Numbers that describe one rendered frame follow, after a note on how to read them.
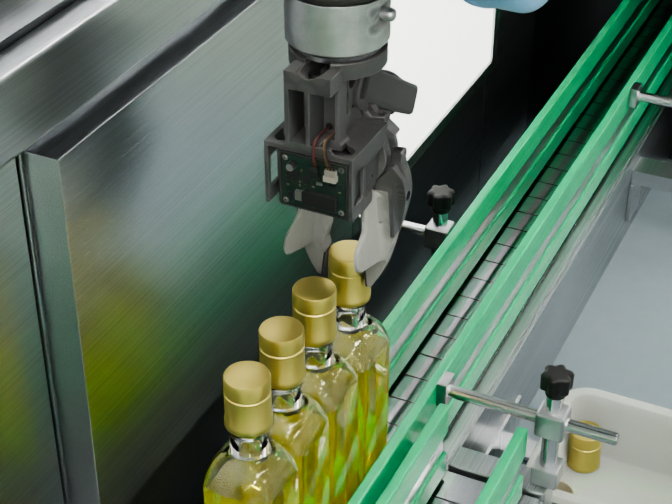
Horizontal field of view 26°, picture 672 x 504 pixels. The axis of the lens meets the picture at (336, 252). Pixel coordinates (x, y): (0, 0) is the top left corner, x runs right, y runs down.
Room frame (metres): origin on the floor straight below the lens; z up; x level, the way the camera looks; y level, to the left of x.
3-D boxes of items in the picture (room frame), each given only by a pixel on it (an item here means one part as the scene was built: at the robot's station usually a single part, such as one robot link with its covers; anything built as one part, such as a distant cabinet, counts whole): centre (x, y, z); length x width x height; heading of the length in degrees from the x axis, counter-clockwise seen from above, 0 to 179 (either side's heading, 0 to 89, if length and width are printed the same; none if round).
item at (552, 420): (1.01, -0.17, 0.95); 0.17 x 0.03 x 0.12; 65
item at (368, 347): (0.96, -0.01, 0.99); 0.06 x 0.06 x 0.21; 65
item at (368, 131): (0.93, 0.00, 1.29); 0.09 x 0.08 x 0.12; 155
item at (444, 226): (1.31, -0.09, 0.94); 0.07 x 0.04 x 0.13; 65
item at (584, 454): (1.15, -0.26, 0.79); 0.04 x 0.04 x 0.04
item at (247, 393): (0.80, 0.06, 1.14); 0.04 x 0.04 x 0.04
